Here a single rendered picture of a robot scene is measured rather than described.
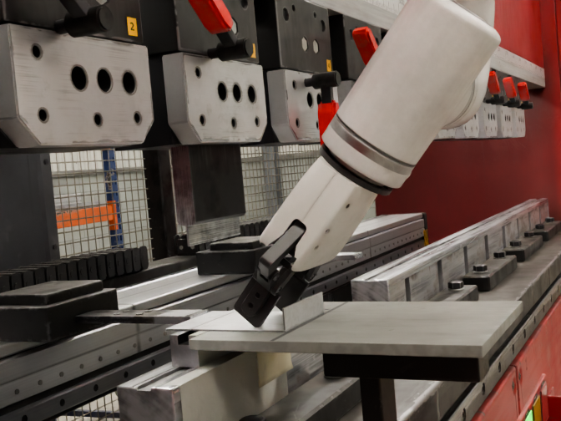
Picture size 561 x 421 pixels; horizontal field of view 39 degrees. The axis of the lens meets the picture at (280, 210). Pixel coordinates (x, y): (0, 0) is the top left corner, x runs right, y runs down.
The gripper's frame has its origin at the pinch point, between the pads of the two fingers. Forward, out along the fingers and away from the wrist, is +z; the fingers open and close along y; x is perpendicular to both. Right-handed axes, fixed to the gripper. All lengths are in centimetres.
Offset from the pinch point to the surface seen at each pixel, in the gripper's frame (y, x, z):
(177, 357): 6.0, -2.6, 8.1
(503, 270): -101, 10, 8
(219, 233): -2.0, -8.8, -0.7
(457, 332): 3.6, 15.9, -10.3
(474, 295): -74, 10, 9
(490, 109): -120, -15, -16
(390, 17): -52, -24, -24
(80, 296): -2.5, -19.4, 16.4
